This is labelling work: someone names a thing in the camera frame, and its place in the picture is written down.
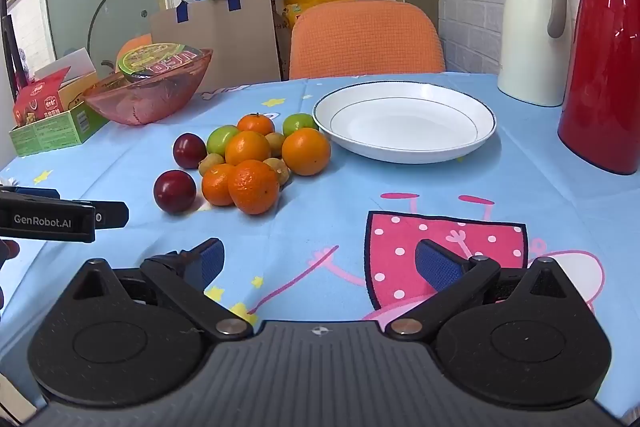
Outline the blue cartoon printed tablecloth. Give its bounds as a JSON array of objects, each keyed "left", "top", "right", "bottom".
[{"left": 0, "top": 72, "right": 640, "bottom": 427}]

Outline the green apple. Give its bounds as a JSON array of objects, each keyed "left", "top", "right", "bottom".
[
  {"left": 283, "top": 113, "right": 319, "bottom": 138},
  {"left": 206, "top": 125, "right": 242, "bottom": 156}
]

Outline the large orange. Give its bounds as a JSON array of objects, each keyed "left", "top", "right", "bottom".
[{"left": 281, "top": 127, "right": 332, "bottom": 176}]

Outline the white thermos jug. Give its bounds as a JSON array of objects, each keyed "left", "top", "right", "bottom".
[{"left": 497, "top": 0, "right": 568, "bottom": 108}]

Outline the dark red plum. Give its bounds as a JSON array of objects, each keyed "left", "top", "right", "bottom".
[
  {"left": 153, "top": 170, "right": 197, "bottom": 212},
  {"left": 173, "top": 133, "right": 208, "bottom": 169}
]

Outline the instant noodle cup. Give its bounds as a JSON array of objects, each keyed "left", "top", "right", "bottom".
[{"left": 116, "top": 42, "right": 206, "bottom": 82}]

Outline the pink glass bowl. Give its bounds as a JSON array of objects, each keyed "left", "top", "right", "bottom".
[{"left": 82, "top": 48, "right": 214, "bottom": 126}]

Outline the yellow plastic bag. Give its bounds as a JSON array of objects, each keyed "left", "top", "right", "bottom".
[{"left": 282, "top": 0, "right": 356, "bottom": 30}]

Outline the green carton box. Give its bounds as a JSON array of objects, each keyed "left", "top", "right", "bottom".
[{"left": 9, "top": 99, "right": 110, "bottom": 158}]

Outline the orange snack packet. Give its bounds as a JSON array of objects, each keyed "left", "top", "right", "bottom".
[{"left": 59, "top": 72, "right": 101, "bottom": 108}]

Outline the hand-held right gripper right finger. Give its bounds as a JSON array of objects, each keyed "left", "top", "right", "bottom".
[{"left": 385, "top": 239, "right": 573, "bottom": 342}]

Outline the white plate with dark rim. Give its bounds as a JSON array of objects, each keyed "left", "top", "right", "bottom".
[{"left": 313, "top": 82, "right": 497, "bottom": 164}]

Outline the black metal stand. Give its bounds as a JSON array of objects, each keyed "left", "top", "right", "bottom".
[{"left": 0, "top": 14, "right": 28, "bottom": 90}]

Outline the small orange with stem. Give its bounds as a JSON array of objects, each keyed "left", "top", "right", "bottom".
[{"left": 236, "top": 113, "right": 276, "bottom": 136}]

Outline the brown cardboard box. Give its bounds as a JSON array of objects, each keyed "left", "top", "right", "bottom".
[{"left": 150, "top": 0, "right": 282, "bottom": 92}]

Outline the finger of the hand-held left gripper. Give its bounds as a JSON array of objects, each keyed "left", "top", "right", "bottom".
[{"left": 94, "top": 201, "right": 129, "bottom": 231}]

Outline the white paper card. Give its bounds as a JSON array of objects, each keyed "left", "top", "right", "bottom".
[{"left": 32, "top": 48, "right": 97, "bottom": 82}]

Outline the red thermos jug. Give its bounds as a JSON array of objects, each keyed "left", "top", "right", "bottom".
[{"left": 557, "top": 0, "right": 640, "bottom": 176}]

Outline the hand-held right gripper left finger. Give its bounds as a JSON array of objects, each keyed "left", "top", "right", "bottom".
[{"left": 72, "top": 237, "right": 253, "bottom": 341}]

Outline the red snack packet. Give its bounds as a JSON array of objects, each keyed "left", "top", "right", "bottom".
[{"left": 12, "top": 67, "right": 71, "bottom": 128}]

